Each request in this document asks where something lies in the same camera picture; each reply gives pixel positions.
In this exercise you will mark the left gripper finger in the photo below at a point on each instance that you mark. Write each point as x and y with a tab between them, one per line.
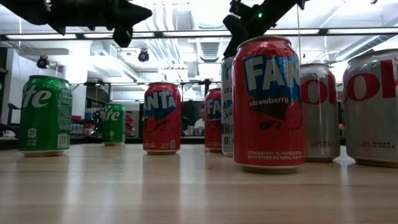
136	14

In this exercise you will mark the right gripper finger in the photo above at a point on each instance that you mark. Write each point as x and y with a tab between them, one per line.
233	45

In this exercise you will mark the white slim Celsius can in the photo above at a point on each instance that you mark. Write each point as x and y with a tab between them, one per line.
227	109

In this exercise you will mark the red Fanta strawberry can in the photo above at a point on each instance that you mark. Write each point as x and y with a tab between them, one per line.
161	121
213	124
267	124

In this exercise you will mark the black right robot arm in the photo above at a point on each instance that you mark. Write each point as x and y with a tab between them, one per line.
280	12

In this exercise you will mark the black ceiling spotlight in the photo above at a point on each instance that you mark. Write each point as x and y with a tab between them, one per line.
43	62
143	56

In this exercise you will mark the person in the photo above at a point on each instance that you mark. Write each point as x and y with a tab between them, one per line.
200	123

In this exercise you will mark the green Sprite can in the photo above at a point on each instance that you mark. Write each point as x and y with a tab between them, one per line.
113	124
43	118

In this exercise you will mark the silver Diet Coke can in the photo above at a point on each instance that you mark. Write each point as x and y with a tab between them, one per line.
370	118
321	124

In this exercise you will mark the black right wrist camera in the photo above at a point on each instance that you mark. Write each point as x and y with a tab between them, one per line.
231	28

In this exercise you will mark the black overhead frame beam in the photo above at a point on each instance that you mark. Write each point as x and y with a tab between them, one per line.
80	35

